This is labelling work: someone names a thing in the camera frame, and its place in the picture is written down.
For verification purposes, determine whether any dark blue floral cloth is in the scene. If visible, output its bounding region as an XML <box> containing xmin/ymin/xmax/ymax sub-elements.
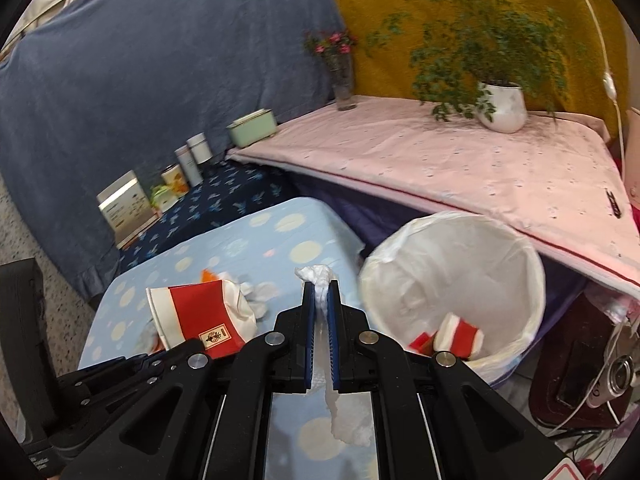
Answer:
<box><xmin>117</xmin><ymin>160</ymin><xmax>301</xmax><ymax>273</ymax></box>

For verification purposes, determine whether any dark brown wooden cabinet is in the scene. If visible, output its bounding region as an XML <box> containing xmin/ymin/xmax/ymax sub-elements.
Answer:
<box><xmin>529</xmin><ymin>290</ymin><xmax>623</xmax><ymax>431</ymax></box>

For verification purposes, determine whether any green plant in white pot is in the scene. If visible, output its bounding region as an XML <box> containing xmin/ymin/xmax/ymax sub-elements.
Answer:
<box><xmin>365</xmin><ymin>0</ymin><xmax>591</xmax><ymax>134</ymax></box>

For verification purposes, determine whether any glass vase with flowers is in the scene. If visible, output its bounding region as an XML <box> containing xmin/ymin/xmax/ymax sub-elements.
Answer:
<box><xmin>304</xmin><ymin>30</ymin><xmax>358</xmax><ymax>112</ymax></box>

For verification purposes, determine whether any large white tissue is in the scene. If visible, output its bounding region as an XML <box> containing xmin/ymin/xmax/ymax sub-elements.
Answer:
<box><xmin>294</xmin><ymin>263</ymin><xmax>377</xmax><ymax>447</ymax></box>

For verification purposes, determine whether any green packet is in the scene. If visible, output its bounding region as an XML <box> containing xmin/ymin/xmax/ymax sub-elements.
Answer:
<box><xmin>150</xmin><ymin>184</ymin><xmax>180</xmax><ymax>213</ymax></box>

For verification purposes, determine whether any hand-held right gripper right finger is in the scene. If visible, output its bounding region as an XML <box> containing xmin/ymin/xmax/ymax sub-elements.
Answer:
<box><xmin>327</xmin><ymin>280</ymin><xmax>566</xmax><ymax>480</ymax></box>

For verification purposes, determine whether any white lined waste bin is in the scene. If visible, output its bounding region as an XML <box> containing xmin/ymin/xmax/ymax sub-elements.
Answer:
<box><xmin>357</xmin><ymin>211</ymin><xmax>547</xmax><ymax>391</ymax></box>

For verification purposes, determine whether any white cable with switch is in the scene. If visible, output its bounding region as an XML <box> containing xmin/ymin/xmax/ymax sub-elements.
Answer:
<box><xmin>562</xmin><ymin>0</ymin><xmax>632</xmax><ymax>196</ymax></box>

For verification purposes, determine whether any pale green box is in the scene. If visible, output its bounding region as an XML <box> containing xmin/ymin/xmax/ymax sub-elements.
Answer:
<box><xmin>227</xmin><ymin>108</ymin><xmax>279</xmax><ymax>149</ymax></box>

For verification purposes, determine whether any white card box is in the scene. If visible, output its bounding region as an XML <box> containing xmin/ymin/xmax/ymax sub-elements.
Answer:
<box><xmin>96</xmin><ymin>170</ymin><xmax>158</xmax><ymax>250</ymax></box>

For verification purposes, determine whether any white bottle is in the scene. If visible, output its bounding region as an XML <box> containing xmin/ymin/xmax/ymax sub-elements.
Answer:
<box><xmin>174</xmin><ymin>146</ymin><xmax>203</xmax><ymax>187</ymax></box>

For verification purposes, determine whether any crushed red white paper cup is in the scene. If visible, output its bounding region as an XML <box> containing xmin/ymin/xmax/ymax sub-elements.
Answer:
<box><xmin>146</xmin><ymin>280</ymin><xmax>258</xmax><ymax>360</ymax></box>

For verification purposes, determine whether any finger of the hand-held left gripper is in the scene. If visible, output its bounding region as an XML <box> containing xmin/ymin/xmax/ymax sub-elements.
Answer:
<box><xmin>77</xmin><ymin>350</ymin><xmax>173</xmax><ymax>386</ymax></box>
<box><xmin>55</xmin><ymin>367</ymin><xmax>161</xmax><ymax>411</ymax></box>

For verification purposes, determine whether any orange printed carton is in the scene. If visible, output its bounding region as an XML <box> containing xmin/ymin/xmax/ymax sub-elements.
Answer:
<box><xmin>161</xmin><ymin>164</ymin><xmax>190</xmax><ymax>197</ymax></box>

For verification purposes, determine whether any pink printed cloth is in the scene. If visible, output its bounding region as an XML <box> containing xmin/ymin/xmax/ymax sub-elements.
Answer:
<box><xmin>227</xmin><ymin>95</ymin><xmax>640</xmax><ymax>301</ymax></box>

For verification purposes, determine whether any white jar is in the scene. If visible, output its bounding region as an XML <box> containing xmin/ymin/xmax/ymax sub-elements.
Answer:
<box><xmin>186</xmin><ymin>132</ymin><xmax>211</xmax><ymax>165</ymax></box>

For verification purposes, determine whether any blue-grey backdrop cloth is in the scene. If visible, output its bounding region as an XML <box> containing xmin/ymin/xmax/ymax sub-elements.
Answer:
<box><xmin>0</xmin><ymin>0</ymin><xmax>346</xmax><ymax>301</ymax></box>

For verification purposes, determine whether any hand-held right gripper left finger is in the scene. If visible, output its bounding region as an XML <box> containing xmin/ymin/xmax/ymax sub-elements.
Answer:
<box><xmin>62</xmin><ymin>282</ymin><xmax>317</xmax><ymax>480</ymax></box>

